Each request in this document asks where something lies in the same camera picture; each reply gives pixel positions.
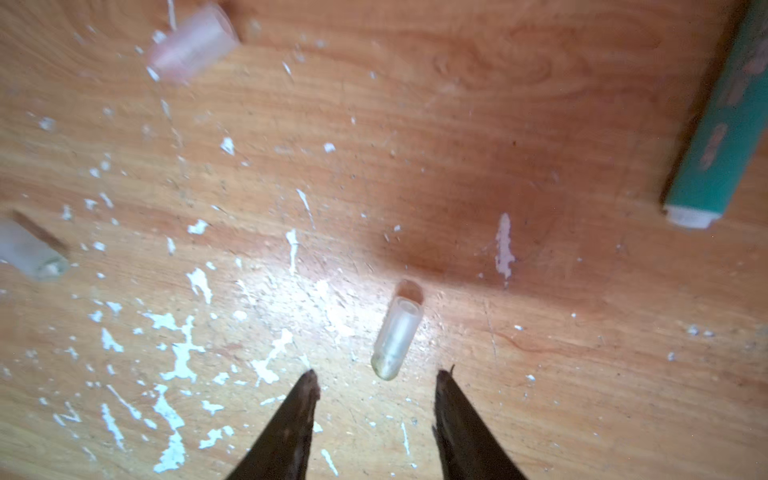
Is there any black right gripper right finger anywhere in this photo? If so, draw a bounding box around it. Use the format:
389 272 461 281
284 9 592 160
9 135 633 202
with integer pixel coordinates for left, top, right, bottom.
433 370 525 480

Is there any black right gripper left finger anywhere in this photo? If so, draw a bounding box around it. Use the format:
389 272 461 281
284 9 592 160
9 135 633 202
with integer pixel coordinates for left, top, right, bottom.
227 369 321 479

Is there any green pen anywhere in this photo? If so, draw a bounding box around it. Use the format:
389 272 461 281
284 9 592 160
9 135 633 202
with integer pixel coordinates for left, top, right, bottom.
662 1 767 229

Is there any pinkish clear pen cap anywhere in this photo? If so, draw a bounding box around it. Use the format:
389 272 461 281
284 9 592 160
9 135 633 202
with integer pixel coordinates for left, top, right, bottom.
146 3 240 83

